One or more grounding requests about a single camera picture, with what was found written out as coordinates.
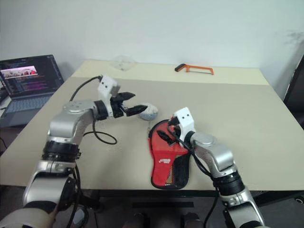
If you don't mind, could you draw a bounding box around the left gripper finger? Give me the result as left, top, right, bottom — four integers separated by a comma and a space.
117, 91, 137, 103
121, 104, 149, 117

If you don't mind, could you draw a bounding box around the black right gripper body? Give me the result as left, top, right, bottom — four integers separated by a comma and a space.
167, 117, 181, 144

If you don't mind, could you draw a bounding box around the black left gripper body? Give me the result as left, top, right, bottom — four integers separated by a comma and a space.
110, 94, 127, 119

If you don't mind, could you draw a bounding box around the red black paddle case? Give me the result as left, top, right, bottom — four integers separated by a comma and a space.
147, 119, 192, 190

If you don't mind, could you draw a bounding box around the grey round ball pouch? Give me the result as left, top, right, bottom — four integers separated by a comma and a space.
139, 104, 159, 121

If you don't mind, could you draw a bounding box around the clear plastic bag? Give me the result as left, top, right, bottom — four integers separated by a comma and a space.
111, 55, 137, 71

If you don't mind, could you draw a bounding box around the orange hacksaw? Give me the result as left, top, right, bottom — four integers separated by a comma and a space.
175, 63, 215, 76

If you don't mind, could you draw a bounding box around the dark rounded shape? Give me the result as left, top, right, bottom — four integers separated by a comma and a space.
181, 212, 202, 228

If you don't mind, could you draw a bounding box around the open grey laptop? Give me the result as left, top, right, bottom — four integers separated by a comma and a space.
0, 54, 65, 129

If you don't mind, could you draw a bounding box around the dark chair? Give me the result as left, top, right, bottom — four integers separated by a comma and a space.
284, 54, 304, 130

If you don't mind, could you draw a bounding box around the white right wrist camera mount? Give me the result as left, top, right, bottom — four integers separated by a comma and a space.
173, 107, 197, 142

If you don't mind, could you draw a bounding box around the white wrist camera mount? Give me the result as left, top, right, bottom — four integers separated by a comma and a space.
173, 107, 197, 142
97, 75, 121, 117

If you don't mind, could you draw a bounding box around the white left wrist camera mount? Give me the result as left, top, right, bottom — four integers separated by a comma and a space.
97, 75, 121, 117

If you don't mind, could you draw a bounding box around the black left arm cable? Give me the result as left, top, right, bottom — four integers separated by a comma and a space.
67, 75, 118, 228

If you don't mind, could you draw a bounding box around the black table frame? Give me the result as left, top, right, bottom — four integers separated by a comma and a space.
80, 189, 304, 211

